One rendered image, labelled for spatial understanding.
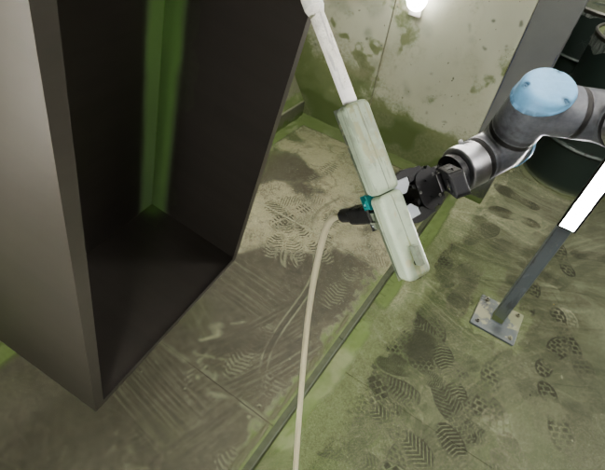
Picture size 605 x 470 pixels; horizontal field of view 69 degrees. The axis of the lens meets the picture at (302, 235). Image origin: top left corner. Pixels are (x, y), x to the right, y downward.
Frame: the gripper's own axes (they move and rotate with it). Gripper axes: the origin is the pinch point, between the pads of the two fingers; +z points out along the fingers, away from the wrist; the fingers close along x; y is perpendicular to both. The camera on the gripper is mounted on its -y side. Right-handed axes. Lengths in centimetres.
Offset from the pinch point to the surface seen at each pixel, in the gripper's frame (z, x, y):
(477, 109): -143, -2, 121
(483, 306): -85, -83, 94
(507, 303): -85, -79, 79
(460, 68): -139, 21, 120
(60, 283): 50, 10, 8
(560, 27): -159, 20, 78
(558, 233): -93, -49, 51
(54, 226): 45.2, 18.1, -4.2
